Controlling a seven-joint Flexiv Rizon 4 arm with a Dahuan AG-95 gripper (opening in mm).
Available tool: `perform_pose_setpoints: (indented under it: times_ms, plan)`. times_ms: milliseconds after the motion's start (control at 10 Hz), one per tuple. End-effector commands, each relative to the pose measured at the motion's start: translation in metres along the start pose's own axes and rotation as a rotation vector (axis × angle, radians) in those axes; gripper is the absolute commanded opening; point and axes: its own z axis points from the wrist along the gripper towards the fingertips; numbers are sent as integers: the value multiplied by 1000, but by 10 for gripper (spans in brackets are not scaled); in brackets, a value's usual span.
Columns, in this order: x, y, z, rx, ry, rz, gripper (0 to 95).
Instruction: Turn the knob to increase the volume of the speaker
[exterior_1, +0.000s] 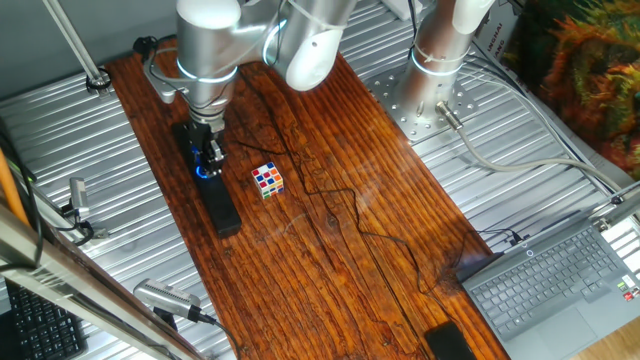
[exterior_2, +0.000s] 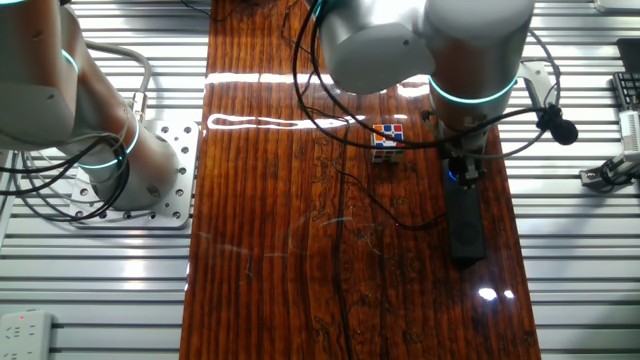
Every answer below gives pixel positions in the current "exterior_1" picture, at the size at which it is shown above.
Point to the black keyboard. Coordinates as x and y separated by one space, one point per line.
45 330

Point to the aluminium frame beam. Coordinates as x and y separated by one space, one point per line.
75 295

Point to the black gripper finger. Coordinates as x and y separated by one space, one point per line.
218 158
203 162

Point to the black soundbar speaker with knob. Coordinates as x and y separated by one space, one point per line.
220 210

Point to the white lettered box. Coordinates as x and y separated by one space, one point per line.
495 35

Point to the black smartphone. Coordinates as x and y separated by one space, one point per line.
447 345

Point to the colourful furry cloth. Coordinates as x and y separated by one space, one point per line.
590 75

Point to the orange pole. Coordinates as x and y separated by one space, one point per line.
10 190

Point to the grey laptop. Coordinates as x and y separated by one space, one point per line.
550 300

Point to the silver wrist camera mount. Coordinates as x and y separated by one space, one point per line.
167 94

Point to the metal clamp tool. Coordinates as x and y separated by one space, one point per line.
78 192

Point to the small white box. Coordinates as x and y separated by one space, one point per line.
397 7

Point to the rubik's cube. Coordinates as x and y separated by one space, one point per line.
267 181

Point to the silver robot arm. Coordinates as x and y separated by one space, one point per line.
207 50

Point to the aluminium stand pole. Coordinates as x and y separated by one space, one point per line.
75 45
625 202

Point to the brown wood grain board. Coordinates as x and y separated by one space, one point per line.
325 275

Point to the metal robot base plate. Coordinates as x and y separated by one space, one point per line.
387 95

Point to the silver grilled camera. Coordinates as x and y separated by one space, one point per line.
165 297

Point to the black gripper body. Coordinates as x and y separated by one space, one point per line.
202 137

